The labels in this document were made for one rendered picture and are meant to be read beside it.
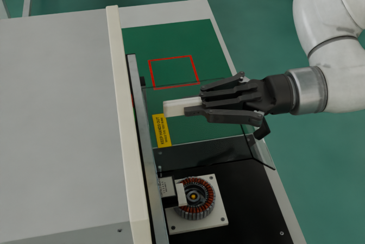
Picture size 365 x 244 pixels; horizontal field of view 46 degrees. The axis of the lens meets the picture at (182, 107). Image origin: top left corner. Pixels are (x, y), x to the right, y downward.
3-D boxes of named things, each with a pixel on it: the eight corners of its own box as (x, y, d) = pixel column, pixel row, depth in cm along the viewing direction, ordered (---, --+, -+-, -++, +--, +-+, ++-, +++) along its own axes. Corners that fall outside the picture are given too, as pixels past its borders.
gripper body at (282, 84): (291, 122, 81) (244, 129, 80) (277, 91, 87) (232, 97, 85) (300, 94, 75) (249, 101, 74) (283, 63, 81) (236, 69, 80)
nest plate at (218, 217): (214, 175, 117) (214, 173, 117) (228, 225, 107) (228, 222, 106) (160, 184, 116) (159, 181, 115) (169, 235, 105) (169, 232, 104)
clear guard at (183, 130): (243, 92, 106) (246, 74, 102) (275, 170, 90) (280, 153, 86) (112, 110, 102) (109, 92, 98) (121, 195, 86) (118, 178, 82)
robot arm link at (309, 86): (302, 89, 88) (274, 93, 87) (312, 55, 82) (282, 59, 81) (319, 122, 82) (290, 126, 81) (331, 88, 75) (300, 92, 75)
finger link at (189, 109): (210, 108, 79) (214, 120, 77) (183, 112, 79) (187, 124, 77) (211, 103, 78) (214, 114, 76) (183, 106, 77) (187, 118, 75)
